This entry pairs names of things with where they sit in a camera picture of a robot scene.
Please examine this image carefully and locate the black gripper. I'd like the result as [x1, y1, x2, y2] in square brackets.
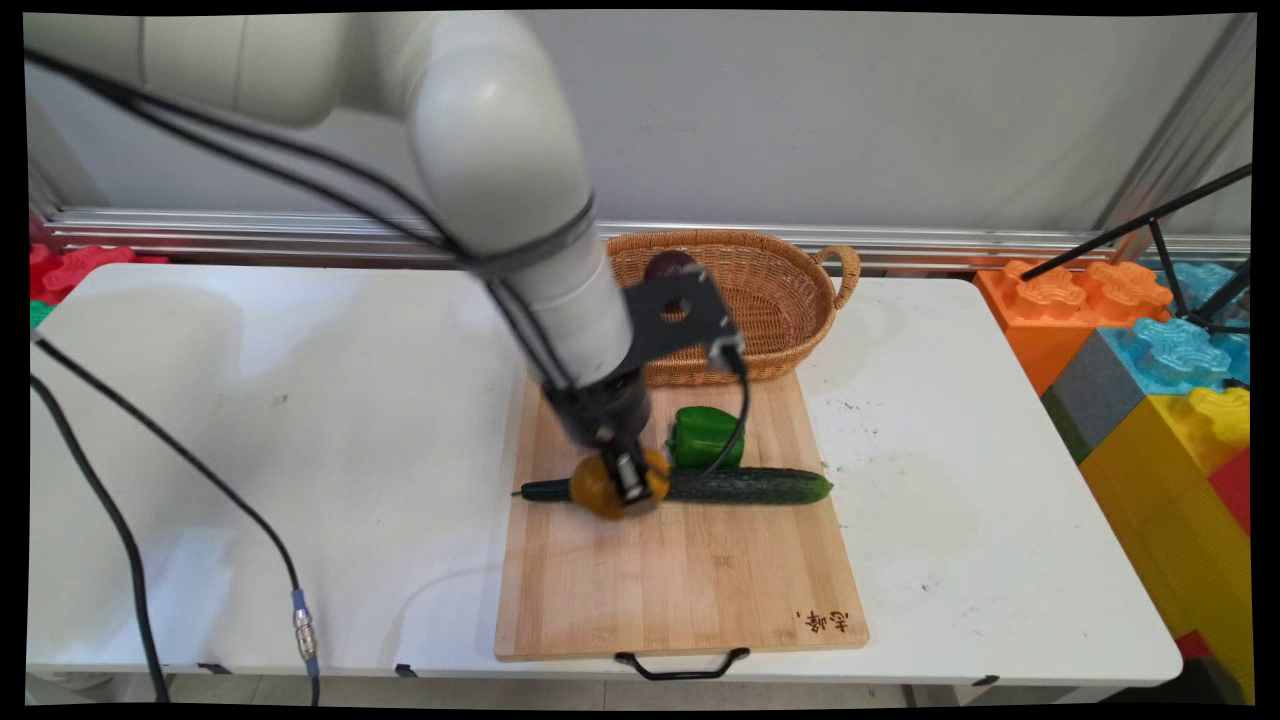
[543, 366, 655, 508]

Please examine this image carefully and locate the yellow bell pepper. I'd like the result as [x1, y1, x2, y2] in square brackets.
[567, 446, 672, 522]

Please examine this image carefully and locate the green bell pepper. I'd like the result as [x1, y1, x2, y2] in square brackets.
[666, 406, 748, 469]

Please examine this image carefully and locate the wooden cutting board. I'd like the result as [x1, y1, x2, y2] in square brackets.
[494, 368, 870, 662]

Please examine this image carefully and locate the dark green cucumber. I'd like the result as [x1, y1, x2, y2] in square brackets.
[512, 465, 835, 507]

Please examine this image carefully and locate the purple onion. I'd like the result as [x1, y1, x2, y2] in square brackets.
[643, 250, 699, 287]

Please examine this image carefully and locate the woven wicker basket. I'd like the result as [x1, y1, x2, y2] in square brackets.
[606, 230, 863, 389]

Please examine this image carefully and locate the orange toy block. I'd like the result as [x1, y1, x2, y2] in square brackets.
[974, 259, 1177, 397]

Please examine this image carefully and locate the grey toy block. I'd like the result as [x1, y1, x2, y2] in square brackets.
[1040, 328, 1147, 464]

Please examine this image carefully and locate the red toy block with studs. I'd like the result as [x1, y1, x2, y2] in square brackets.
[29, 243, 169, 304]

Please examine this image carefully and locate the blue toy block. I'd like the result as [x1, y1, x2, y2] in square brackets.
[1098, 261, 1253, 397]

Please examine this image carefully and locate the black tripod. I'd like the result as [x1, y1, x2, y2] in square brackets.
[1020, 163, 1253, 337]

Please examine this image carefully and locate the red toy block beside yellow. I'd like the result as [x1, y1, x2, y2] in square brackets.
[1208, 448, 1253, 535]

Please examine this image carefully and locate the short black camera cable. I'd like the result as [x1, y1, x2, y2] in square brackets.
[700, 340, 753, 477]

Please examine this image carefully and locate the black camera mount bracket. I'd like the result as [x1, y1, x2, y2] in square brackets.
[621, 266, 747, 379]

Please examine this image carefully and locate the black cutting board handle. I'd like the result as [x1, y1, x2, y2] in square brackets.
[614, 648, 752, 683]

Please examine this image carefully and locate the thin white cord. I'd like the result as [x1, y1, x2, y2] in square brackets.
[385, 560, 506, 646]

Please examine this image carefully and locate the aluminium rail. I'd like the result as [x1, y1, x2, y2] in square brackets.
[40, 207, 1251, 273]

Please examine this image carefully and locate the black cable with metal connector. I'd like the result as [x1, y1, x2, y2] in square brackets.
[29, 330, 323, 707]

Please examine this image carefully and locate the thick black hanging cable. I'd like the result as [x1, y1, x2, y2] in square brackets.
[29, 372, 171, 705]

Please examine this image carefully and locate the slanted aluminium post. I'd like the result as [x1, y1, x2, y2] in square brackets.
[1093, 14, 1257, 263]

